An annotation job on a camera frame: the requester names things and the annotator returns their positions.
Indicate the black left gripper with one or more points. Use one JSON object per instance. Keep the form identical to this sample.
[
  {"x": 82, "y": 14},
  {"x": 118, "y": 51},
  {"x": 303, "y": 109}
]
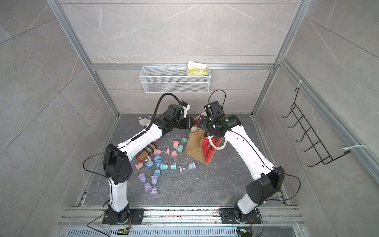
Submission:
[{"x": 189, "y": 120}]

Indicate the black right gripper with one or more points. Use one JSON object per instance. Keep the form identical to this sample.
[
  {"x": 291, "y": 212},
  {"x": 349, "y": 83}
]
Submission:
[{"x": 204, "y": 126}]

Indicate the purple hourglass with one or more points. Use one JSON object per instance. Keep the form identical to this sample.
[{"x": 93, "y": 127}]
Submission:
[
  {"x": 190, "y": 166},
  {"x": 148, "y": 185},
  {"x": 154, "y": 191}
]

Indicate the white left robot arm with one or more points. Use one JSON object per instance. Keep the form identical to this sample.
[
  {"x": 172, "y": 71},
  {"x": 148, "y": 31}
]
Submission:
[{"x": 117, "y": 158}]

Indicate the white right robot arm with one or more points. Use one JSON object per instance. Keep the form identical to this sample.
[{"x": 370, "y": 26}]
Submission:
[{"x": 267, "y": 179}]

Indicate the pink hourglass upright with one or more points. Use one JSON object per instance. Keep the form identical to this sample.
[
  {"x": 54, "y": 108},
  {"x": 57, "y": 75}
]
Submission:
[{"x": 176, "y": 144}]

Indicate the green hourglass near bag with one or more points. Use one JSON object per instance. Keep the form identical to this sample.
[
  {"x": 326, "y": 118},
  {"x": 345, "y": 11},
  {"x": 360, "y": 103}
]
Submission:
[{"x": 180, "y": 147}]

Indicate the pink hourglass lying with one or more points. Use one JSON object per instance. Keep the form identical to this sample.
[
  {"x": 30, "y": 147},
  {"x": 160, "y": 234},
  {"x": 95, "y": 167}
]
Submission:
[{"x": 172, "y": 153}]

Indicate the blue hourglass in pile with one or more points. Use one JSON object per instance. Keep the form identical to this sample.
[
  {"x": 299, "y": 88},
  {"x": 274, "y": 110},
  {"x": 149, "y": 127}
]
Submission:
[{"x": 156, "y": 161}]

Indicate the green hourglass centre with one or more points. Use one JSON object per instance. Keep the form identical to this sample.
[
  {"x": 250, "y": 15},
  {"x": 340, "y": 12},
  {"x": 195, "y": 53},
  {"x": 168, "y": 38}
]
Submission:
[{"x": 166, "y": 166}]

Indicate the white fluffy plush toy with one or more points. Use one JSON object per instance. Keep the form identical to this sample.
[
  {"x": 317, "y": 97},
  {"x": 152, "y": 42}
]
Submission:
[{"x": 144, "y": 122}]

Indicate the plaid fabric pouch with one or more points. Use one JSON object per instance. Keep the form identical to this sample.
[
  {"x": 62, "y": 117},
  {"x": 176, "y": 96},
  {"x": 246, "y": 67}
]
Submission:
[{"x": 142, "y": 156}]

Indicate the yellow wipes packet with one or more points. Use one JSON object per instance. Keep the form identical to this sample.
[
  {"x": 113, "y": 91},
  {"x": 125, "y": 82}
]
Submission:
[{"x": 195, "y": 69}]

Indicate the white wire wall basket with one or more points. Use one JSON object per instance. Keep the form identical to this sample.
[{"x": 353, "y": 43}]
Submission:
[{"x": 174, "y": 79}]

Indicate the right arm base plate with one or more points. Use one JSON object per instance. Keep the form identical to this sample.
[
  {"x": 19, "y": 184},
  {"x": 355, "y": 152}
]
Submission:
[{"x": 234, "y": 216}]

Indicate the black wire hook rack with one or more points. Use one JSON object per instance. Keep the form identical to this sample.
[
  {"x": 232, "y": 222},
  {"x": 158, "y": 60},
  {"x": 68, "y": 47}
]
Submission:
[{"x": 310, "y": 133}]

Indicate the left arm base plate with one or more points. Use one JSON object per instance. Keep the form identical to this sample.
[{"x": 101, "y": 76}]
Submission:
[{"x": 125, "y": 217}]

